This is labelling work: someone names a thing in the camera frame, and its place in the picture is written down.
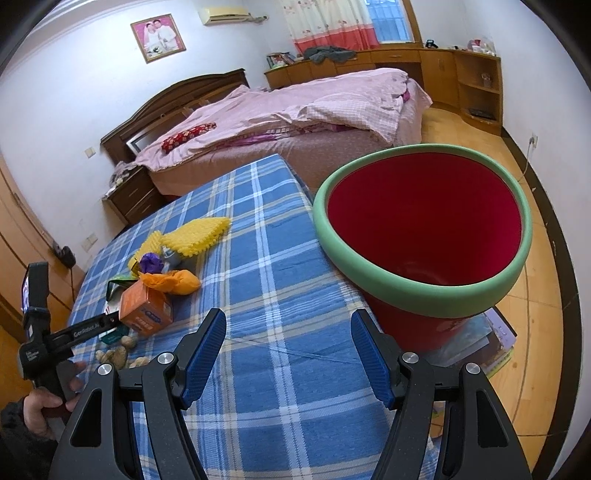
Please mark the person's left hand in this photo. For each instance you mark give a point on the person's left hand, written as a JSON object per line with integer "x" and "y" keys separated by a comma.
{"x": 44, "y": 404}

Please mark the black power adapter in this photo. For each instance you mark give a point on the black power adapter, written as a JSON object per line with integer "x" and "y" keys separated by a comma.
{"x": 65, "y": 254}

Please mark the stack of magazines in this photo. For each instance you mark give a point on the stack of magazines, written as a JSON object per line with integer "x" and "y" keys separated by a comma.
{"x": 480, "y": 341}

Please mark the clear containers on cabinet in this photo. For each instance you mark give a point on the clear containers on cabinet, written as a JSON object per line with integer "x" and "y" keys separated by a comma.
{"x": 481, "y": 46}

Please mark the large yellow foam net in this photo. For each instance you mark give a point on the large yellow foam net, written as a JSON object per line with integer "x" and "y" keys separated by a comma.
{"x": 198, "y": 233}

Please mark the small shelf ornament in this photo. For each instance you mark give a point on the small shelf ornament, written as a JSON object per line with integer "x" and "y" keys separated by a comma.
{"x": 485, "y": 81}

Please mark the grey clothes heap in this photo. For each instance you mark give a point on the grey clothes heap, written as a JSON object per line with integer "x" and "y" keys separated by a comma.
{"x": 330, "y": 54}

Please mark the window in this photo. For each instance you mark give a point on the window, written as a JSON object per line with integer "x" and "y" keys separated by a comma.
{"x": 390, "y": 21}

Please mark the framed wall photo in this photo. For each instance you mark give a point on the framed wall photo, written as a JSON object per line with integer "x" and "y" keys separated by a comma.
{"x": 158, "y": 39}

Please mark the orange plastic bag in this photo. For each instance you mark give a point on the orange plastic bag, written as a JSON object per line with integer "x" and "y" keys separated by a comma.
{"x": 180, "y": 281}

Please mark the low white wall socket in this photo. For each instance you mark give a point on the low white wall socket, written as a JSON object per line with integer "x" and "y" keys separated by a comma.
{"x": 91, "y": 242}

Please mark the wall air conditioner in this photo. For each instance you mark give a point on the wall air conditioner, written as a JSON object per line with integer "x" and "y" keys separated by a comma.
{"x": 226, "y": 14}

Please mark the red bucket with green rim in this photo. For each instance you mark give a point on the red bucket with green rim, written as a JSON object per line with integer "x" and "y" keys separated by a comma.
{"x": 425, "y": 207}

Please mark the small clear bottle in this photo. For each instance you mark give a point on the small clear bottle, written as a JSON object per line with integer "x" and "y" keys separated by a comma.
{"x": 169, "y": 258}

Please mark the floral curtain with red hem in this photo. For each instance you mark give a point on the floral curtain with red hem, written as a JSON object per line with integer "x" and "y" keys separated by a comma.
{"x": 323, "y": 23}

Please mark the pale cloth bundle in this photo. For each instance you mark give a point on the pale cloth bundle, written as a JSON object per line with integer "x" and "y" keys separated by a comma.
{"x": 121, "y": 173}

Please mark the wooden nightstand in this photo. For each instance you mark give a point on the wooden nightstand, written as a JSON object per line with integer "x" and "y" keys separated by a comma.
{"x": 134, "y": 198}

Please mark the wooden bed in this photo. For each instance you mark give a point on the wooden bed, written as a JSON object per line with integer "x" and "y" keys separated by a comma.
{"x": 300, "y": 157}

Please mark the pile of peanuts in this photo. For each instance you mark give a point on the pile of peanuts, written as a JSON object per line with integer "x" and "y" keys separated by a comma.
{"x": 121, "y": 355}

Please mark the blue plaid table cloth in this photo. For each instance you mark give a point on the blue plaid table cloth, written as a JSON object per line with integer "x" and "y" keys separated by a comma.
{"x": 277, "y": 258}

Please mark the flat black shelf item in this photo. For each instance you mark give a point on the flat black shelf item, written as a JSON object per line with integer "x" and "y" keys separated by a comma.
{"x": 480, "y": 112}

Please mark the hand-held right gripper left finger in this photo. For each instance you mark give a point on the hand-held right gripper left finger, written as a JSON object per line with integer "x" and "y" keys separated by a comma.
{"x": 203, "y": 357}

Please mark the purple wrapper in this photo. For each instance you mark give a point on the purple wrapper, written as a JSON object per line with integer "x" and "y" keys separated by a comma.
{"x": 148, "y": 263}

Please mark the person's left forearm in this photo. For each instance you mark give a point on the person's left forearm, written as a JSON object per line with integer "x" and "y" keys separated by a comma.
{"x": 18, "y": 447}

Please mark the red floral pillow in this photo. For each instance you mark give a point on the red floral pillow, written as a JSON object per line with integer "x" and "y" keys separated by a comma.
{"x": 187, "y": 135}

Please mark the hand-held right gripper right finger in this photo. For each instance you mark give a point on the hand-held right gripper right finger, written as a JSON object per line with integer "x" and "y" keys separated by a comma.
{"x": 369, "y": 357}

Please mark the wooden desk cabinet unit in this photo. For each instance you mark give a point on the wooden desk cabinet unit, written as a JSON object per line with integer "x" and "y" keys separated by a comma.
{"x": 438, "y": 74}

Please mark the orange cardboard box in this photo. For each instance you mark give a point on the orange cardboard box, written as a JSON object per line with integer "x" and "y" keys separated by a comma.
{"x": 145, "y": 311}

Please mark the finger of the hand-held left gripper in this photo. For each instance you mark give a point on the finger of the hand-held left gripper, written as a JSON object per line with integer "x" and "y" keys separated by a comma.
{"x": 113, "y": 318}

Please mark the pink checked quilt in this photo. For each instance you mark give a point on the pink checked quilt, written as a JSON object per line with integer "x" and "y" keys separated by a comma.
{"x": 286, "y": 104}

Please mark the row of books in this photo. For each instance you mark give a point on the row of books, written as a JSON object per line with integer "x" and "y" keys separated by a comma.
{"x": 281, "y": 59}

